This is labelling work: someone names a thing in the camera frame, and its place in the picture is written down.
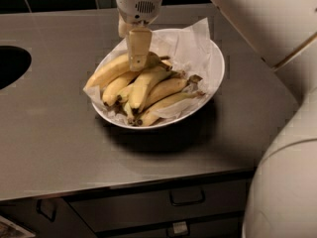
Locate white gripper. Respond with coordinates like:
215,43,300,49
116,0,162,71

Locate small green-yellow banana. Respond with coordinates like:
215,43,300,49
123,102,135,125

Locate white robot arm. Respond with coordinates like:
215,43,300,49
108,0,317,238

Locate top drawer with handle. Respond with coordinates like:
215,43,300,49
70,179,249,234

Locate lower drawer with label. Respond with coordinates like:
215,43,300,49
95,211,243,238

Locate short yellow banana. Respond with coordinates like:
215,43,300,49
117,84,133,103

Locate white paper liner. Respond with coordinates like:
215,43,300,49
82,17,212,126

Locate left cabinet door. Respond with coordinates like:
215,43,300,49
0,198,96,238

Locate white ceramic bowl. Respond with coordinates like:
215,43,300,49
90,28,226,131

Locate round black sink hole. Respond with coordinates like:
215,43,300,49
0,46,32,89

